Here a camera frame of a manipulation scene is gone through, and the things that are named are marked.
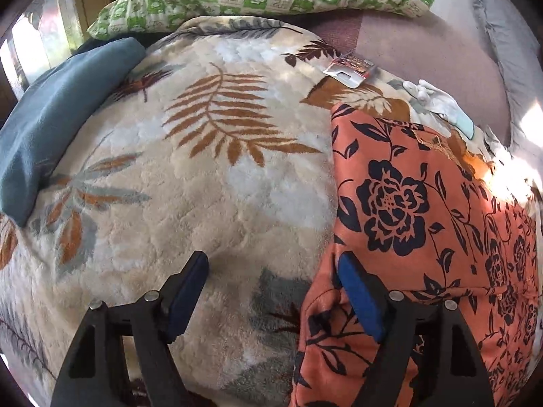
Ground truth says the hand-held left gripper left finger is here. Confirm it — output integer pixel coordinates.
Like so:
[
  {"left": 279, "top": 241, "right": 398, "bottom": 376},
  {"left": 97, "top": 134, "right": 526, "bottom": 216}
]
[{"left": 50, "top": 251, "right": 210, "bottom": 407}]

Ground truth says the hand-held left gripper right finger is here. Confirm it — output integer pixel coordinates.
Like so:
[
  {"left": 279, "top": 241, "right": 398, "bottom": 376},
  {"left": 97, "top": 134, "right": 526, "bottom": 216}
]
[{"left": 337, "top": 251, "right": 495, "bottom": 407}]

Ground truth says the grey ruffled pillow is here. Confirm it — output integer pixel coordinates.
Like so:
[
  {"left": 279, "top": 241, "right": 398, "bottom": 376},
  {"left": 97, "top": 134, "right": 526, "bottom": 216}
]
[{"left": 467, "top": 0, "right": 543, "bottom": 162}]

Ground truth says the orange floral garment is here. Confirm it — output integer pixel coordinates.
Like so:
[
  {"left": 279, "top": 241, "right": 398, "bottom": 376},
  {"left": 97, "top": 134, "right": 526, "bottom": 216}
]
[{"left": 288, "top": 102, "right": 543, "bottom": 407}]

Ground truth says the white glove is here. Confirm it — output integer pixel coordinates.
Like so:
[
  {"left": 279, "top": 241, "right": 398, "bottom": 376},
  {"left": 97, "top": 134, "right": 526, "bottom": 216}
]
[{"left": 403, "top": 78, "right": 476, "bottom": 140}]

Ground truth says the red and silver card packet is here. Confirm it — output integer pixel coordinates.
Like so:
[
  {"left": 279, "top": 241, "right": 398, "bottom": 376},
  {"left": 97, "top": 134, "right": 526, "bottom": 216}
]
[{"left": 322, "top": 51, "right": 378, "bottom": 90}]

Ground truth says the wooden framed glass window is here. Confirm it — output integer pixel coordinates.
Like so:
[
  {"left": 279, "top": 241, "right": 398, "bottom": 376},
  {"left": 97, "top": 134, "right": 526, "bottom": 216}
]
[{"left": 0, "top": 0, "right": 124, "bottom": 106}]

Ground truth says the cream leaf-print fleece blanket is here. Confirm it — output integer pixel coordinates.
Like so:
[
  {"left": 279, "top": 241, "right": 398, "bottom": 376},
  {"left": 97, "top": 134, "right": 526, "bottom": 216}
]
[{"left": 0, "top": 16, "right": 539, "bottom": 407}]

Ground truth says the blue cloth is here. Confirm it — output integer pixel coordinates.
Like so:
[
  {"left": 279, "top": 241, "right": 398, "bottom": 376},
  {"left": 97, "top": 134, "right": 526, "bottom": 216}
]
[{"left": 0, "top": 37, "right": 147, "bottom": 227}]

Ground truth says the mauve bed sheet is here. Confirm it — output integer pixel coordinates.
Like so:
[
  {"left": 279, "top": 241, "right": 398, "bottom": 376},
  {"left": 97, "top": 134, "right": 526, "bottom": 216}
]
[{"left": 293, "top": 8, "right": 516, "bottom": 149}]

